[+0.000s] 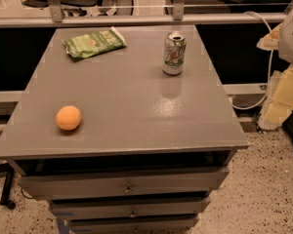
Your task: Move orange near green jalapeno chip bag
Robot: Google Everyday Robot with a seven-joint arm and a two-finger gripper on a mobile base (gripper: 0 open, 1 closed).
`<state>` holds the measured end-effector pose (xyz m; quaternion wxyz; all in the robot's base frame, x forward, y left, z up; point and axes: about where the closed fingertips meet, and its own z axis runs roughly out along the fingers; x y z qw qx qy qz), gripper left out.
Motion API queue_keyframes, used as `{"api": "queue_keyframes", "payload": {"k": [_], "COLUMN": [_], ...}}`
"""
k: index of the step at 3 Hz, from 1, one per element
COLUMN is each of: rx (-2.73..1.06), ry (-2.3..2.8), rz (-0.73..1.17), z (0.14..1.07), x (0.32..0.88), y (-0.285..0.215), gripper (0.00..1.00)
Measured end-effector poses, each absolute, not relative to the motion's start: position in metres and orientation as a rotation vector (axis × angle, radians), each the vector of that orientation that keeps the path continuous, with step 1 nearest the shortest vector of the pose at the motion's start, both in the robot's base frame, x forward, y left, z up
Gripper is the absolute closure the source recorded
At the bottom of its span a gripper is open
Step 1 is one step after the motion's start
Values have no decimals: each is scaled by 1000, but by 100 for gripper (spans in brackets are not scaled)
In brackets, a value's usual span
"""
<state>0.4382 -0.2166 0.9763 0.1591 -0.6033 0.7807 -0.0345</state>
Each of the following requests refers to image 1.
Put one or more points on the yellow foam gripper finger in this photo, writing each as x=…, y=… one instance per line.
x=270, y=41
x=279, y=103

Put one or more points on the orange fruit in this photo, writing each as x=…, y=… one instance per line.
x=68, y=118

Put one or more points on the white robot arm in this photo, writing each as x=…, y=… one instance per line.
x=285, y=41

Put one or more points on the green jalapeno chip bag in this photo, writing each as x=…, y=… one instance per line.
x=94, y=43

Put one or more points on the top grey drawer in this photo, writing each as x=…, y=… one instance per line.
x=65, y=187

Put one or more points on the grey drawer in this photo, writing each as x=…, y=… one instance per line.
x=65, y=187
x=131, y=208
x=101, y=226

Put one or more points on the grey drawer cabinet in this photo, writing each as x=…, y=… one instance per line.
x=134, y=117

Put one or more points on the bottom grey drawer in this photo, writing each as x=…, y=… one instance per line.
x=101, y=226

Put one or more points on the middle grey drawer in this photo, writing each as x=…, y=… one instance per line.
x=131, y=208

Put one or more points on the black caster leg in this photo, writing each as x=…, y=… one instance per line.
x=5, y=197

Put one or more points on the metal railing frame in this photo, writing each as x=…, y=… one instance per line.
x=14, y=13

